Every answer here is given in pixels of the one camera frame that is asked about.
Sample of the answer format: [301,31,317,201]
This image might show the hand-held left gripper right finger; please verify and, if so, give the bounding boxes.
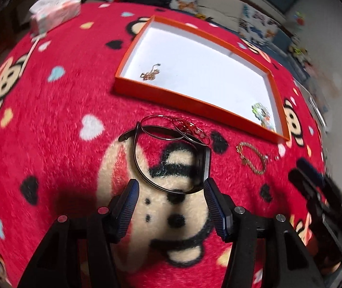
[202,178,327,288]

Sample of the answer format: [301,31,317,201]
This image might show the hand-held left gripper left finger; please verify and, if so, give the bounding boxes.
[18,178,141,288]

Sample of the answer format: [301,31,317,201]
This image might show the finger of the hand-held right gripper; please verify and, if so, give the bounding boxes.
[288,169,319,198]
[296,157,330,187]

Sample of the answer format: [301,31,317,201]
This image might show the black smart band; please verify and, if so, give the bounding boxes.
[118,122,212,194]

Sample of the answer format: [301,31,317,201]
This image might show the gold chain bracelet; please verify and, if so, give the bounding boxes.
[236,142,270,175]

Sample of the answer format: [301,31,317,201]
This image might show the silver wire bangle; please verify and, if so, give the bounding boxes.
[175,123,212,146]
[140,115,187,141]

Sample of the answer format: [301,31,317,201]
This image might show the red string bracelet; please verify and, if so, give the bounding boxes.
[172,118,200,135]

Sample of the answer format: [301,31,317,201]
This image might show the orange jewelry tray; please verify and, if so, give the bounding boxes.
[113,15,290,142]

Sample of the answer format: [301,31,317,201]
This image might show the red monkey printed blanket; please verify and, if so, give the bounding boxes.
[0,1,329,288]

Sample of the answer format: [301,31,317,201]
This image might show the blue sofa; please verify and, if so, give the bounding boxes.
[213,18,307,77]

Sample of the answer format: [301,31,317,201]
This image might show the pile of plush toys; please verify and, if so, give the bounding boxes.
[289,10,312,66]

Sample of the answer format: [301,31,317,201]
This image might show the beige pillow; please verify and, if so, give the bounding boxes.
[196,0,244,28]

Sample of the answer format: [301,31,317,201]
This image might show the pink tissue pack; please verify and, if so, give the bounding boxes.
[29,0,82,35]

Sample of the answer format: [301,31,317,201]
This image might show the colourful beaded bracelet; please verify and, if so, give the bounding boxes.
[251,102,275,131]

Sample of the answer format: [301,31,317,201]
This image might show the gold necklace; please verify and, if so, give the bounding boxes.
[140,63,161,81]

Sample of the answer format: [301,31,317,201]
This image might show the white cable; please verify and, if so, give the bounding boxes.
[20,34,44,70]

